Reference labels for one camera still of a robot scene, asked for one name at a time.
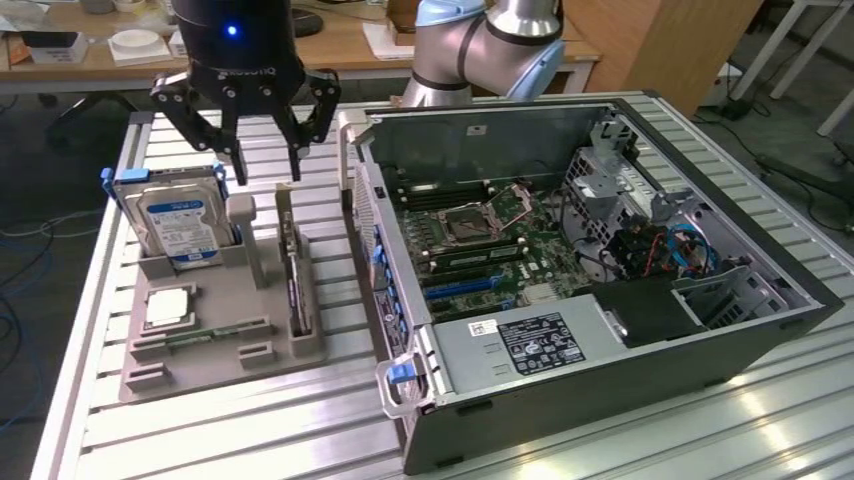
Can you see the white box black lid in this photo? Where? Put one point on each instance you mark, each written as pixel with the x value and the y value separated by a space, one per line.
pixel 57 52

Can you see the white round dish on base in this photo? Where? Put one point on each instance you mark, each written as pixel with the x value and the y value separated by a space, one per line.
pixel 141 47

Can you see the black graphics card metal bracket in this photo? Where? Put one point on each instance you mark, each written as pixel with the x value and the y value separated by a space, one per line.
pixel 296 280

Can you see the green RAM stick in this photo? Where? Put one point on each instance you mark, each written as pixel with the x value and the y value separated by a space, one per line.
pixel 201 336

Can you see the white labelled carton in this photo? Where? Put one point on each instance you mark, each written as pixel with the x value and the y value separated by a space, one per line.
pixel 178 47

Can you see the grey cup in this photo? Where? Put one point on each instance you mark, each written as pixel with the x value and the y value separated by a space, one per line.
pixel 98 6

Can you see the black open PC case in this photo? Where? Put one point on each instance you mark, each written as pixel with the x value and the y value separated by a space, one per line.
pixel 601 390

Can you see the green motherboard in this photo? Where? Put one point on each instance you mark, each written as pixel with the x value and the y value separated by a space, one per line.
pixel 541 250

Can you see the white paper stack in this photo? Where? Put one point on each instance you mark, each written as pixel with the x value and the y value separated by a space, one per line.
pixel 388 47

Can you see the grey parts rack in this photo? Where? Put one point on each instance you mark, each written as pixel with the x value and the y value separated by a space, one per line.
pixel 257 305

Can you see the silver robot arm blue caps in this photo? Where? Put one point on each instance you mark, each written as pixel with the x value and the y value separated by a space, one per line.
pixel 454 50

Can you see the black plastic shroud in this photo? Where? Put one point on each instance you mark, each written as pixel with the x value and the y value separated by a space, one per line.
pixel 641 310

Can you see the brown cardboard box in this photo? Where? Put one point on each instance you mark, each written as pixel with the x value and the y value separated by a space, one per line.
pixel 401 15

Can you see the metal disk bay cage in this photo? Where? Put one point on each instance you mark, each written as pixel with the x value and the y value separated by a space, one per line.
pixel 601 170

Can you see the black case fan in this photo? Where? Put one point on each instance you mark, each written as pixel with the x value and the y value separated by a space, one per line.
pixel 635 250

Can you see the hard disk in blue caddy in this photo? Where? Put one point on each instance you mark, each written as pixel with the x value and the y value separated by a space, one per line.
pixel 174 225

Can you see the open metal socket cover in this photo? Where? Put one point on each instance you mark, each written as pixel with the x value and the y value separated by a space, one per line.
pixel 515 200

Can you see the black chair base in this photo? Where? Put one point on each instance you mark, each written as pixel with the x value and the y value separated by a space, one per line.
pixel 88 107

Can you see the white table frame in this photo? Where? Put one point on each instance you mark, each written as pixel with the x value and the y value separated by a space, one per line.
pixel 797 60

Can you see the blue expansion slot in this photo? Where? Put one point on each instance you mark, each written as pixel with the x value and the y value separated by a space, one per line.
pixel 461 288

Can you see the CPU socket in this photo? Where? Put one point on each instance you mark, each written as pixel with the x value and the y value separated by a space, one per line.
pixel 468 225

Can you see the silver CPU chip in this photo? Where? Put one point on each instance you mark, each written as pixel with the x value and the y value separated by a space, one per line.
pixel 168 307

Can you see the black RAM stick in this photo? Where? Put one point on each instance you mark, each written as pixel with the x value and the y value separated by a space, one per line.
pixel 477 257

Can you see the grey slanted disk bay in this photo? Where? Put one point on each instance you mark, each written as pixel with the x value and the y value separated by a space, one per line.
pixel 728 295

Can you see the wooden desk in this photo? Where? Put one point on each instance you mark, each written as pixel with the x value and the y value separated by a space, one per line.
pixel 334 55

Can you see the black floor stand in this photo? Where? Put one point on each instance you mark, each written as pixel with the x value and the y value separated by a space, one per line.
pixel 808 172

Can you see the black round lamp base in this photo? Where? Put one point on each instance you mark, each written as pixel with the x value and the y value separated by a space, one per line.
pixel 310 25

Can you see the grey power supply unit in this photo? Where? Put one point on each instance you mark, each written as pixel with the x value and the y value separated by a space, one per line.
pixel 481 352

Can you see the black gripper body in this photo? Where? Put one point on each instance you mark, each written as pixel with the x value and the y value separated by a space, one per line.
pixel 234 55

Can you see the wooden cabinet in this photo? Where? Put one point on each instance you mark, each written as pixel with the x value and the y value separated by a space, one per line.
pixel 668 50

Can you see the black power adapter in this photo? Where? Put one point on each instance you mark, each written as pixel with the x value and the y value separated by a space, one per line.
pixel 737 111

